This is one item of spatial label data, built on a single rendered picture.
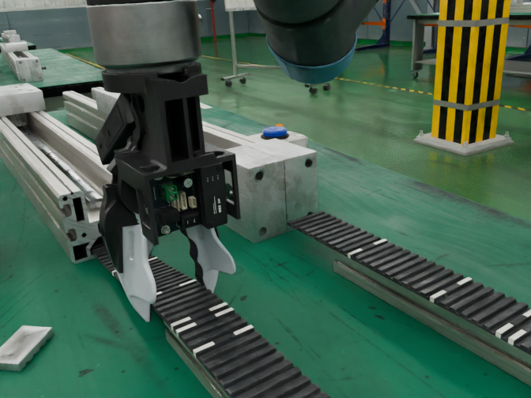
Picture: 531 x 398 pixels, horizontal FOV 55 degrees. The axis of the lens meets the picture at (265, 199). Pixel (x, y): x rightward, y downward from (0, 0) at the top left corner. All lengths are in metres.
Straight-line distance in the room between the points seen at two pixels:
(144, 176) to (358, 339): 0.23
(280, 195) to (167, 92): 0.30
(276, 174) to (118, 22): 0.31
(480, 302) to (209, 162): 0.24
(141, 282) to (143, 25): 0.19
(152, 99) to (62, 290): 0.29
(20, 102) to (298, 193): 0.69
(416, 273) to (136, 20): 0.32
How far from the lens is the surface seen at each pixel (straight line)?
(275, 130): 0.83
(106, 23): 0.36
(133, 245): 0.42
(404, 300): 0.48
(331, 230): 0.56
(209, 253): 0.45
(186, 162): 0.35
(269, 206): 0.61
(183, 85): 0.34
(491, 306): 0.45
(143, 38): 0.35
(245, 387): 0.36
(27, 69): 2.45
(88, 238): 0.62
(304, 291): 0.51
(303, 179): 0.63
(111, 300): 0.54
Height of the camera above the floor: 1.05
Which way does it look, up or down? 21 degrees down
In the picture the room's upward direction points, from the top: 3 degrees counter-clockwise
